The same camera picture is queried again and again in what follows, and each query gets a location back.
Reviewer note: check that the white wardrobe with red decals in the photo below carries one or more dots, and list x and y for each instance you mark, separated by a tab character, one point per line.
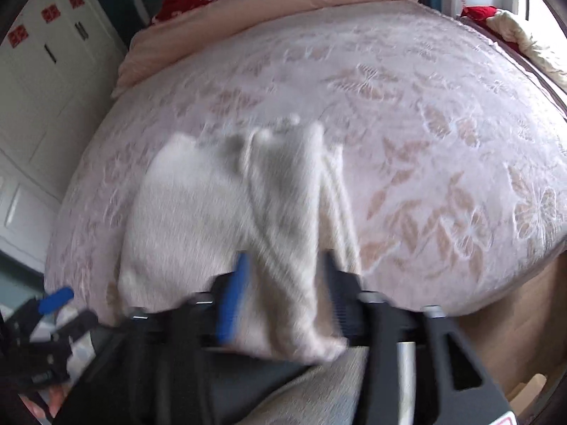
59	62

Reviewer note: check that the red cloth on sill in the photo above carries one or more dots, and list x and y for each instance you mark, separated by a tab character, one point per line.
478	14

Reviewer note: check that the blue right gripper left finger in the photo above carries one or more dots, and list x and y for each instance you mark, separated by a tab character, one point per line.
233	286

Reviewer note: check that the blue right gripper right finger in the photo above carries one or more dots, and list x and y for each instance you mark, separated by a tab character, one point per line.
344	292

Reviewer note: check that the red pillow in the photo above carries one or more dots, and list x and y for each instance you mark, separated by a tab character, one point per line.
173	8

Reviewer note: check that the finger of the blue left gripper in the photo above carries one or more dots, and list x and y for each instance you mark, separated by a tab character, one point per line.
77	327
55	301

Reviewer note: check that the cream blanket on sill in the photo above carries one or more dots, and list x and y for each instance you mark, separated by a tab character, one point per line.
545	52

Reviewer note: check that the pink floral bedspread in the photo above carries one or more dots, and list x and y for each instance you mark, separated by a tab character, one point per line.
454	148

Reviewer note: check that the peach duvet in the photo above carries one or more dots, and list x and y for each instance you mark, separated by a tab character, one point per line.
161	45

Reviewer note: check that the cream knit sweater black hearts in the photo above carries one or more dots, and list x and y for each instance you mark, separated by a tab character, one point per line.
275	193

